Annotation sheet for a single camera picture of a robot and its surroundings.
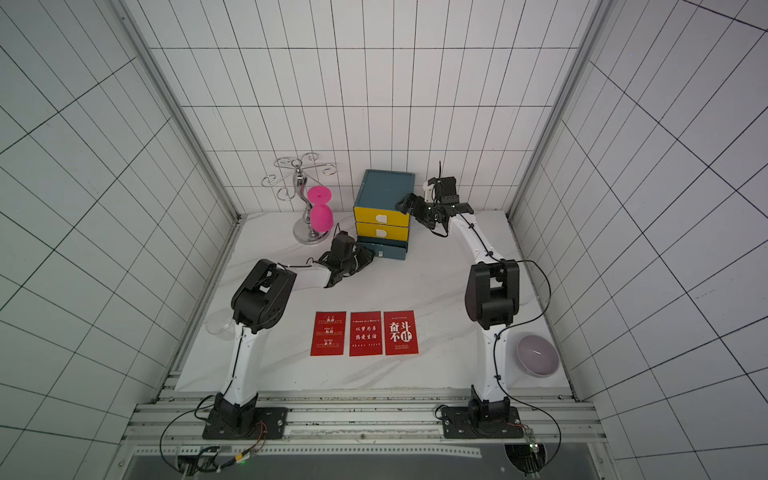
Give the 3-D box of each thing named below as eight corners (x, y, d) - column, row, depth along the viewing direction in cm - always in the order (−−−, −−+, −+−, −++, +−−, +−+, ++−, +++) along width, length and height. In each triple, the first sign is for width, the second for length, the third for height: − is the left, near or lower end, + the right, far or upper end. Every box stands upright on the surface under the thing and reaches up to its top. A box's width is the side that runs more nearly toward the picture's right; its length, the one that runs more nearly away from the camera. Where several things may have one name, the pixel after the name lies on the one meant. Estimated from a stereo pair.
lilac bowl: (518, 379, 81) (525, 374, 77) (508, 341, 88) (514, 334, 84) (556, 379, 81) (565, 374, 77) (543, 341, 88) (551, 334, 84)
